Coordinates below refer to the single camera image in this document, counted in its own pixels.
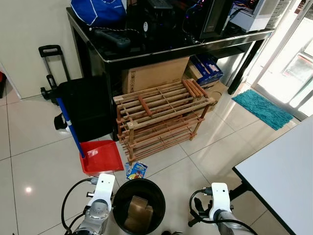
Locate black round rubbish bin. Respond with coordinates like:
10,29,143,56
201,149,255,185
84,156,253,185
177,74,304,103
112,178,166,235

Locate teal shaggy floor mat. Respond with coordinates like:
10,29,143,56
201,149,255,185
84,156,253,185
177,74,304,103
231,89,294,131

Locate white table with black legs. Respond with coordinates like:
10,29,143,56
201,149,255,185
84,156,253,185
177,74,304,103
227,115,313,235

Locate small brown cardboard box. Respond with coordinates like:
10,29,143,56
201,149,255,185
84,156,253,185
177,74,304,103
183,66,229,100

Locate blue printed product box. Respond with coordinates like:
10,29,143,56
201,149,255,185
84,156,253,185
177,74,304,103
189,53,224,84

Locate long brown wooden dowel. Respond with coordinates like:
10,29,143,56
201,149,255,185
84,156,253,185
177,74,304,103
182,79,201,99
189,78,209,97

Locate white computer case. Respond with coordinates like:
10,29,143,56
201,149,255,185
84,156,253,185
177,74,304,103
229,0,280,33

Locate wooden slatted shoe rack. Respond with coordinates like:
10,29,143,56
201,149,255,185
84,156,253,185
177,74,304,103
113,78,216,163

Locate large brown cardboard box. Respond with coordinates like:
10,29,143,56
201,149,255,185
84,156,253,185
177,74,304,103
121,56,191,94

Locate black glossy table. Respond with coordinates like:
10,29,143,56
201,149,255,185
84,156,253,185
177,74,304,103
66,7,275,96

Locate short brown wooden dowel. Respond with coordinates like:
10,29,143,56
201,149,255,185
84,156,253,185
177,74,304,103
138,95,153,117

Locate black open computer case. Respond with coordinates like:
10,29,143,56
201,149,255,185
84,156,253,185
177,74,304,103
126,0,207,41

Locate blue snack packet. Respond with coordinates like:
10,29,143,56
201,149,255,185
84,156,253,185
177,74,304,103
125,161,149,180

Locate brown cardboard piece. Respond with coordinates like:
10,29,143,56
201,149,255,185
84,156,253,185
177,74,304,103
123,195,154,232

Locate black power strip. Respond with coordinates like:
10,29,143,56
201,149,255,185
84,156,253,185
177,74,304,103
92,28,132,49

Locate black trolley bag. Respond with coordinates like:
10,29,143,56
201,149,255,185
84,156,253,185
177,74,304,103
39,45,116,143

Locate blue fabric bag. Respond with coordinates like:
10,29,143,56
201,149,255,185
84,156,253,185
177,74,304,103
70,0,128,27

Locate white sliding door frame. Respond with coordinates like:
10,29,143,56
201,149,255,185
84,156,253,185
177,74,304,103
243,0,313,118

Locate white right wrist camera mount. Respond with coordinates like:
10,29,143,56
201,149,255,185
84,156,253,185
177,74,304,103
209,183,231,219

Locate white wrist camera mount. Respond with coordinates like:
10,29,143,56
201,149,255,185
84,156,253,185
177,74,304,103
209,183,231,219
88,172,116,207

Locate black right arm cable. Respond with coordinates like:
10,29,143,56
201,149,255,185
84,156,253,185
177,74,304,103
189,188,214,227

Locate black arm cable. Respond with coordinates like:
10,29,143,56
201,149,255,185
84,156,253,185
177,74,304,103
189,188,214,227
61,178,100,232

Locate red dustpan with blue handle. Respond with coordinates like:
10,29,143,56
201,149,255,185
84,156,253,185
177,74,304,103
46,75,125,176

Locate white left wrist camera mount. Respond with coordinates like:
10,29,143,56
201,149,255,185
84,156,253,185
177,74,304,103
88,172,116,207

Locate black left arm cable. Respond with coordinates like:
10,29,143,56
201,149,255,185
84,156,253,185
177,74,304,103
61,178,100,232

